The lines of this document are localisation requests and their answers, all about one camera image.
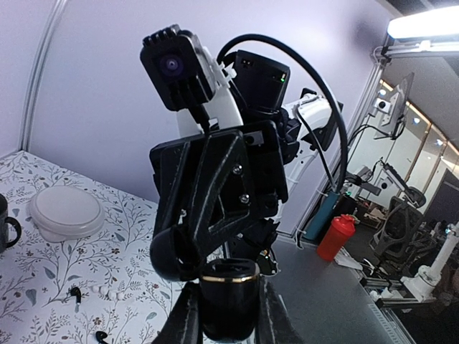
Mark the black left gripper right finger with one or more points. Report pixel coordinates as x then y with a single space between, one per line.
273 324

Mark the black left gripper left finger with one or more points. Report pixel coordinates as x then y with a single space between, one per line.
183 324

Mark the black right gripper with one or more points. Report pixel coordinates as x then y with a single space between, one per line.
234 178

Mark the black earbud charging case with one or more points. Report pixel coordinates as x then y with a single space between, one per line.
229 294

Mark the black earbud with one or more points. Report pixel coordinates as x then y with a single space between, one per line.
100 336

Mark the black earbud further back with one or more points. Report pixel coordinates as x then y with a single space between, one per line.
77 294

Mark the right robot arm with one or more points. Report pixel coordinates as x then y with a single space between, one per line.
302 126

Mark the floral patterned table mat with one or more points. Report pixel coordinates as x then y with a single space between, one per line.
121 294

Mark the teal cylinder bottle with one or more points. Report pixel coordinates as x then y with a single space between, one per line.
319 220

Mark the red shaker bottle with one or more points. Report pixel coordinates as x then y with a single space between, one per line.
342 228

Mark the black office chair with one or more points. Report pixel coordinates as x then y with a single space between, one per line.
401 222

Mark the dark grey mug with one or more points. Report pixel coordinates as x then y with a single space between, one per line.
8 223

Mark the ceiling light bar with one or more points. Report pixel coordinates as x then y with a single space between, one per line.
432 23

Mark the left aluminium frame post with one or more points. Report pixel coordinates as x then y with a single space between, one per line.
36 73

